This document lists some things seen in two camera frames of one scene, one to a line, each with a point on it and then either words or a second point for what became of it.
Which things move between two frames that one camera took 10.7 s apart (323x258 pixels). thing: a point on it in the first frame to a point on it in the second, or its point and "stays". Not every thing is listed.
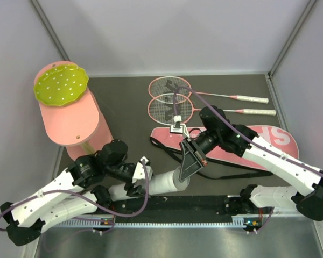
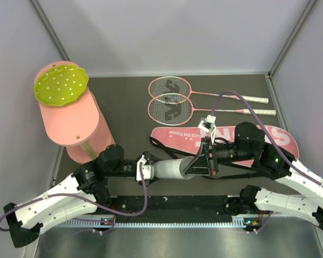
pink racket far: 170,90 stays
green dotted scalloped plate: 61,85 stays
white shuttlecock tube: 165,182 to 173,169
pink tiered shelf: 79,127 stays
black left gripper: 132,191 to 148,156
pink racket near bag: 161,108 stays
